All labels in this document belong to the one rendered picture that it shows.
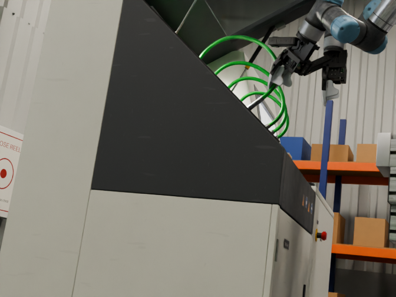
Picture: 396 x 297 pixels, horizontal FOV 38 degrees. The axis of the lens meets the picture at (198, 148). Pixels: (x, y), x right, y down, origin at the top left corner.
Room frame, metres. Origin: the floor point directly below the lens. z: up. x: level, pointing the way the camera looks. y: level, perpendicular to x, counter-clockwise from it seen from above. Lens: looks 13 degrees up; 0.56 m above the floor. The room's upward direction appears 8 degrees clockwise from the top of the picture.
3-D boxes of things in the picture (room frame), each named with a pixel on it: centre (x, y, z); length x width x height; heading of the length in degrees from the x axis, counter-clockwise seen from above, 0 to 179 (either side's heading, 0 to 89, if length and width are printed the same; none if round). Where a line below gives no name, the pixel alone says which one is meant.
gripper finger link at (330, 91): (1.97, -0.44, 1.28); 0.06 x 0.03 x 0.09; 70
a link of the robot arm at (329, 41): (1.99, -0.45, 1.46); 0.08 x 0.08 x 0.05
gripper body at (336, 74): (1.99, -0.45, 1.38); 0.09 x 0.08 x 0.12; 70
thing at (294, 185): (1.90, -0.34, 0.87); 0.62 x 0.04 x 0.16; 160
